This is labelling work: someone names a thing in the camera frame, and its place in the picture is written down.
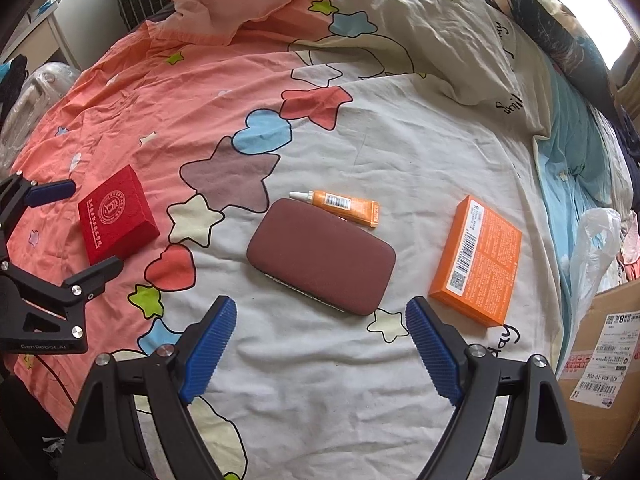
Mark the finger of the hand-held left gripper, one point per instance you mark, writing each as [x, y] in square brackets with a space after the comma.
[85, 280]
[50, 191]

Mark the orange box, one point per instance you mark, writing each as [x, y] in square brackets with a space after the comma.
[475, 260]

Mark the cardboard box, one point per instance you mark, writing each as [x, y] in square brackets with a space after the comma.
[605, 385]

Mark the clear plastic bag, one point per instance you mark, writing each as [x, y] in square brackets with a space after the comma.
[595, 240]

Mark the maroon case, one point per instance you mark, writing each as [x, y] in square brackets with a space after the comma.
[320, 255]

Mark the beige nightstand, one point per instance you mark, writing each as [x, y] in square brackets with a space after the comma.
[55, 35]

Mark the dark navy blanket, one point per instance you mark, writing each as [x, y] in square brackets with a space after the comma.
[631, 160]

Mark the pale pink sheet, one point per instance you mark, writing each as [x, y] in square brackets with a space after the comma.
[225, 0]

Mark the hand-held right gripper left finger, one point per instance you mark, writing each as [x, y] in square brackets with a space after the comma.
[210, 350]

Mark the orange tube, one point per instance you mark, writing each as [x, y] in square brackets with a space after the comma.
[345, 206]

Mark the plastic bag with bedding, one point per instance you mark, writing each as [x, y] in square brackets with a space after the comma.
[40, 90]

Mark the pink clothes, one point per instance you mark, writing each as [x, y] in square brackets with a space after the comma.
[631, 255]

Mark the dark patterned pillow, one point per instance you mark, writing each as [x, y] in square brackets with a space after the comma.
[560, 35]

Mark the blue white packet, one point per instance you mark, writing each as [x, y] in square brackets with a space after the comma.
[46, 8]

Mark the black garment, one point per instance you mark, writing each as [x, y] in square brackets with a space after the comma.
[12, 80]

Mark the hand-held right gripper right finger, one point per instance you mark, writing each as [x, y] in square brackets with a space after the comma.
[432, 350]

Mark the red box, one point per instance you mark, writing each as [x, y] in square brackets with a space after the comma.
[117, 215]

